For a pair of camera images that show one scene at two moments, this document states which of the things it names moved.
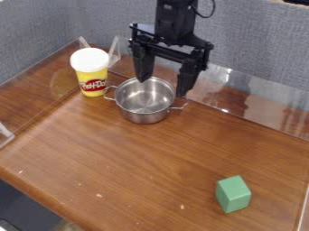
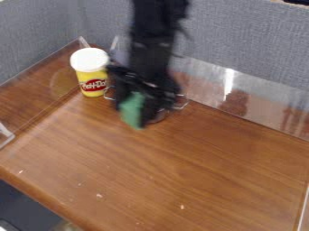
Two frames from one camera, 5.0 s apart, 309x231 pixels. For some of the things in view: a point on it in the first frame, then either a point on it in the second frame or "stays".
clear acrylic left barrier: [38, 89] stays
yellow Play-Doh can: [91, 60] stays
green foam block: [232, 193] -> [131, 109]
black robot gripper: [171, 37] -> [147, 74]
